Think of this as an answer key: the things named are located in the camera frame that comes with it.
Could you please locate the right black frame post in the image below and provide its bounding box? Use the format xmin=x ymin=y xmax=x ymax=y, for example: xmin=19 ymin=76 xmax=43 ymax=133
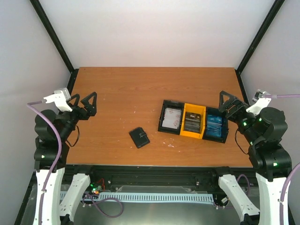
xmin=236 ymin=0 xmax=286 ymax=73

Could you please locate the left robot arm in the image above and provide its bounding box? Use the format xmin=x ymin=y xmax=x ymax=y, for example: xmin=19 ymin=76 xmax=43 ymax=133
xmin=27 ymin=90 xmax=98 ymax=225

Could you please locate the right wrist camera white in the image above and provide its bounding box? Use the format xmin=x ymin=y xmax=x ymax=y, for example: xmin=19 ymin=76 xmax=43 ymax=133
xmin=246 ymin=90 xmax=272 ymax=116

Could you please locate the blue cards stack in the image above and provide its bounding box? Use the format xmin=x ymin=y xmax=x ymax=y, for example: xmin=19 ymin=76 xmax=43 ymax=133
xmin=206 ymin=114 xmax=222 ymax=138

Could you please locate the black frame post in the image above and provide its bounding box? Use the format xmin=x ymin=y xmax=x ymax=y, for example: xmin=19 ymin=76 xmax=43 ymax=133
xmin=29 ymin=0 xmax=79 ymax=73
xmin=236 ymin=0 xmax=286 ymax=73

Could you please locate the yellow bin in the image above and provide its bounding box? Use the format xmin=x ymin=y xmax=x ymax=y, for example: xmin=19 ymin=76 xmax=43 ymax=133
xmin=180 ymin=103 xmax=206 ymax=139

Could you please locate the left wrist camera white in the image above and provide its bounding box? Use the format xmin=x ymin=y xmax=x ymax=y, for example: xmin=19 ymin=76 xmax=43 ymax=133
xmin=44 ymin=88 xmax=72 ymax=112

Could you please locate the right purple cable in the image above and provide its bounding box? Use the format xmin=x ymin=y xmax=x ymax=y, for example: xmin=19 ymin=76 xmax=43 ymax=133
xmin=262 ymin=93 xmax=300 ymax=225

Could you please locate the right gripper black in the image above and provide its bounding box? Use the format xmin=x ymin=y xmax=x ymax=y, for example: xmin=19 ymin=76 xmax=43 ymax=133
xmin=217 ymin=90 xmax=259 ymax=144

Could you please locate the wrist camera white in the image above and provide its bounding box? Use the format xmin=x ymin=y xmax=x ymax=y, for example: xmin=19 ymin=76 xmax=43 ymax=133
xmin=246 ymin=90 xmax=272 ymax=116
xmin=44 ymin=88 xmax=72 ymax=112

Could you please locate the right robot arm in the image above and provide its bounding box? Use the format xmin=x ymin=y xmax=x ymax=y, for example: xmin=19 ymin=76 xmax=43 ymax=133
xmin=218 ymin=90 xmax=292 ymax=225

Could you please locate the left black frame post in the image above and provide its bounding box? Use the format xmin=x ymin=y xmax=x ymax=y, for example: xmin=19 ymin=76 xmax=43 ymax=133
xmin=29 ymin=0 xmax=79 ymax=73

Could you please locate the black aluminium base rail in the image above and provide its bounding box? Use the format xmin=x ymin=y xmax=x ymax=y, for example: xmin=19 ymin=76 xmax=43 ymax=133
xmin=64 ymin=165 xmax=258 ymax=193

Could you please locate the white cards stack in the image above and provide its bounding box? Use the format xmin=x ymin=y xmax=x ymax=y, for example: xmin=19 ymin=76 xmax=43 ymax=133
xmin=162 ymin=108 xmax=181 ymax=129

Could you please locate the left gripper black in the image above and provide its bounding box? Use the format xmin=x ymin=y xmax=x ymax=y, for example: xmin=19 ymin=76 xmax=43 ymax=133
xmin=58 ymin=91 xmax=98 ymax=140

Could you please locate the green led circuit board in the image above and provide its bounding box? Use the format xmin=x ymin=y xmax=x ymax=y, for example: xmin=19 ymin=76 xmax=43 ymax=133
xmin=90 ymin=183 xmax=105 ymax=195

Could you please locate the black leather card holder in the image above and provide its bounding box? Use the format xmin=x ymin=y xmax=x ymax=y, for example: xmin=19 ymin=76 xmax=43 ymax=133
xmin=129 ymin=127 xmax=150 ymax=149

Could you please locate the black bin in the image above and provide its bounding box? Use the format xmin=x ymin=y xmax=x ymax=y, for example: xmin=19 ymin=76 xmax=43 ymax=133
xmin=158 ymin=100 xmax=184 ymax=135
xmin=202 ymin=107 xmax=229 ymax=143

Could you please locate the light blue cable duct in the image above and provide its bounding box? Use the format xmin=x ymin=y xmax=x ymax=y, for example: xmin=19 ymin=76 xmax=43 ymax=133
xmin=60 ymin=191 xmax=215 ymax=204

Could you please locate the black cards stack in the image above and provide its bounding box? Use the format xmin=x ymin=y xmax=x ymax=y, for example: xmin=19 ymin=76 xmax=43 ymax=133
xmin=184 ymin=112 xmax=201 ymax=133

